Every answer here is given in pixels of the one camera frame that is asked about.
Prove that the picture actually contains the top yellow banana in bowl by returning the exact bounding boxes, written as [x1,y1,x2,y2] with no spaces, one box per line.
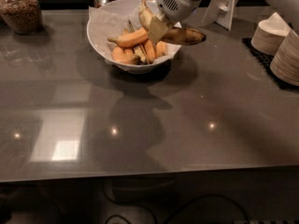
[107,28,148,48]

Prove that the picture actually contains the white paper plate stack front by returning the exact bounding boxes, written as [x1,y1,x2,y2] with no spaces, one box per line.
[270,30,299,86]

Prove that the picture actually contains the glass jar with grains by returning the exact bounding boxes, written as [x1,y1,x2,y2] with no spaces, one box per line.
[0,0,43,35]

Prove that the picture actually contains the middle banana in bowl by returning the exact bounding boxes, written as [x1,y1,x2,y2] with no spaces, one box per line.
[143,39,156,63]

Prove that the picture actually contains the white paper plate stack rear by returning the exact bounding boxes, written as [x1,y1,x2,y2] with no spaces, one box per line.
[250,12,292,56]

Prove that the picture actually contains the black cable under table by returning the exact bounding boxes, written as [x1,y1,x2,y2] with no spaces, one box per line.
[102,177,252,224]

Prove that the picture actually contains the left lower banana in bowl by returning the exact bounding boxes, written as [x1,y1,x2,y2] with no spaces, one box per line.
[111,46,139,64]

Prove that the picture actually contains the brown spotted banana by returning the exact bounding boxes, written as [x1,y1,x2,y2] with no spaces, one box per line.
[138,0,206,46]

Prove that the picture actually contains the white folded card stand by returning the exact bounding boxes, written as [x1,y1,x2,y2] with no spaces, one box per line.
[201,0,239,31]

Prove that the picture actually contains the white ceramic bowl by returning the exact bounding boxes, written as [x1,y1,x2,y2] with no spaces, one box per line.
[86,0,183,75]

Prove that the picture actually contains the right banana in bowl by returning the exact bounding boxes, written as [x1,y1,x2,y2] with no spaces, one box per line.
[156,41,167,58]

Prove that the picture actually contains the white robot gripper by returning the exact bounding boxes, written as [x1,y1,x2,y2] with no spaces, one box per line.
[148,0,202,44]

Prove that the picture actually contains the black rubber mat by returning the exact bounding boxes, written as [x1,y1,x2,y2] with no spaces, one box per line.
[242,37,299,92]

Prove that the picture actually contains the white paper plate stack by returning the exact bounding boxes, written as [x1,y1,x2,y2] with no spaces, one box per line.
[250,12,292,56]
[270,30,299,86]

